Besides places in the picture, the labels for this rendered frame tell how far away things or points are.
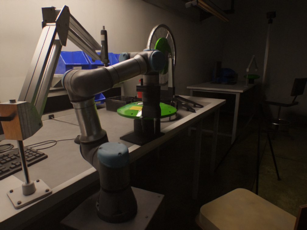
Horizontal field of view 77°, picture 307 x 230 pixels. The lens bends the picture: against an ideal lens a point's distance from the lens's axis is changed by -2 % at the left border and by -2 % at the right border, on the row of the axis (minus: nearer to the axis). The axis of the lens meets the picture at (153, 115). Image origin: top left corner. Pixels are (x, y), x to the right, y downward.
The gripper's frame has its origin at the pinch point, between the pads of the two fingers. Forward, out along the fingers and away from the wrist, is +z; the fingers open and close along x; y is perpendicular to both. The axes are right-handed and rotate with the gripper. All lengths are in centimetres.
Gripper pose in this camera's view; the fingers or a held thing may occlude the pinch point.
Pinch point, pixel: (149, 132)
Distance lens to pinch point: 81.7
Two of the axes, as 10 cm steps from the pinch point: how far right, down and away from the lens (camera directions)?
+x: -9.2, -1.0, 3.7
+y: 3.9, -2.3, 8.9
